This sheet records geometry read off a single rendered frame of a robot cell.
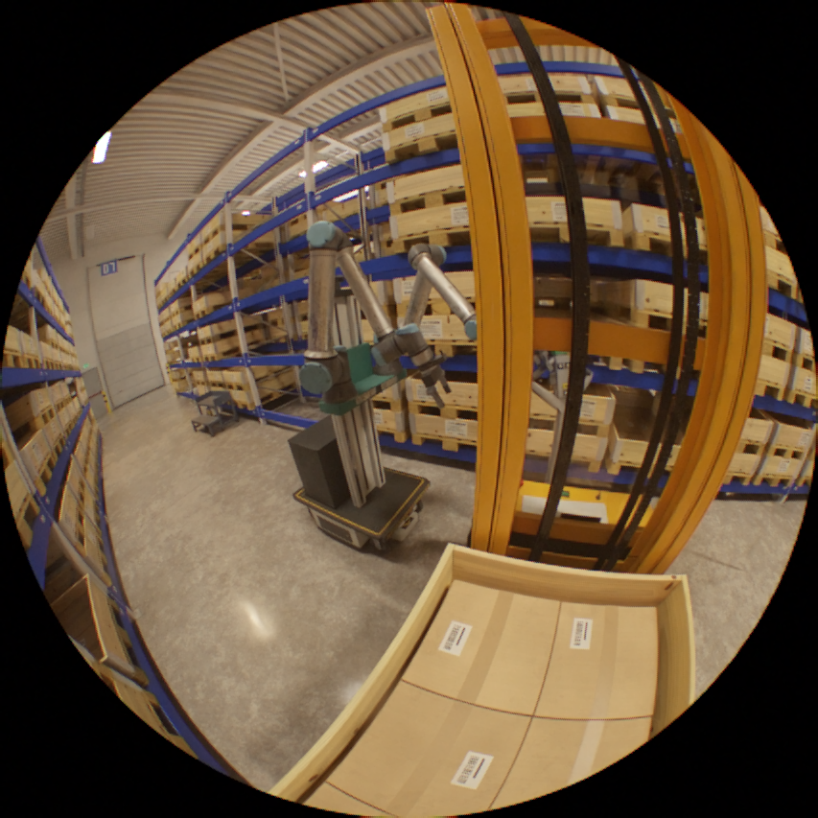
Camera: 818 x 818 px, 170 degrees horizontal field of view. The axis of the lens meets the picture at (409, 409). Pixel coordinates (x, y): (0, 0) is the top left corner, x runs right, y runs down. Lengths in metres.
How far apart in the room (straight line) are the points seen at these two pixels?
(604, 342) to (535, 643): 0.79
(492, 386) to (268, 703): 1.92
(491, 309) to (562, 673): 0.90
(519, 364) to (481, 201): 0.34
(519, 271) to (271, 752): 2.19
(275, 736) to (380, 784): 1.14
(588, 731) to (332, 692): 1.31
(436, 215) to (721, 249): 1.94
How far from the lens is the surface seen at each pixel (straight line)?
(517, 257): 0.57
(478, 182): 0.62
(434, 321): 2.25
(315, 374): 1.17
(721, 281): 0.83
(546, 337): 0.69
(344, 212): 4.50
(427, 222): 2.32
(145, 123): 9.22
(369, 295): 1.25
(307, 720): 1.82
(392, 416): 2.72
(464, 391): 2.31
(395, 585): 1.97
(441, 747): 0.80
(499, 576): 0.92
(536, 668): 0.84
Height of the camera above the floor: 1.69
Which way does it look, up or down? 23 degrees down
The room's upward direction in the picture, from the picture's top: 6 degrees counter-clockwise
